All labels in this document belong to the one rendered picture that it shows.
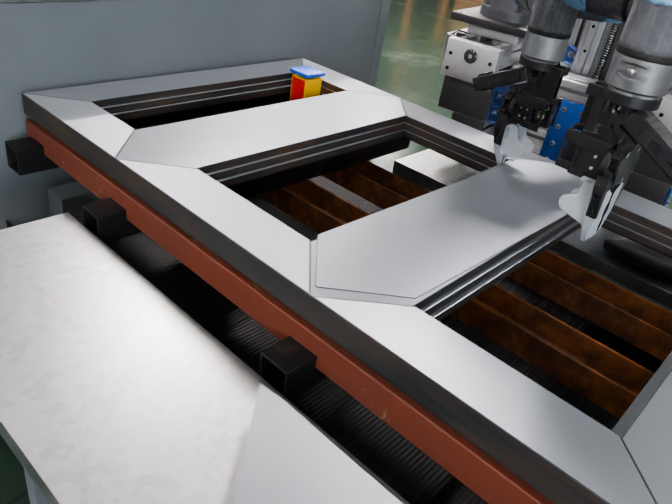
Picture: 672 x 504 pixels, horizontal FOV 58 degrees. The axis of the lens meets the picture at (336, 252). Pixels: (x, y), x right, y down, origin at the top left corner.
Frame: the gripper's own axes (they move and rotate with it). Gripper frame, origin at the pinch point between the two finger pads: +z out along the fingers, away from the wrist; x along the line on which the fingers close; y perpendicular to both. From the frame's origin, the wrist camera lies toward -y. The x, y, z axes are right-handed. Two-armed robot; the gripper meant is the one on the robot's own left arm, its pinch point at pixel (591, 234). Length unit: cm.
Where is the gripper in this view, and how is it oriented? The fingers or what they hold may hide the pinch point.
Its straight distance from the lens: 93.4
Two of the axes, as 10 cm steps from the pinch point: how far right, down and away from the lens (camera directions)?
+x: -6.8, 3.0, -6.7
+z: -1.4, 8.4, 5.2
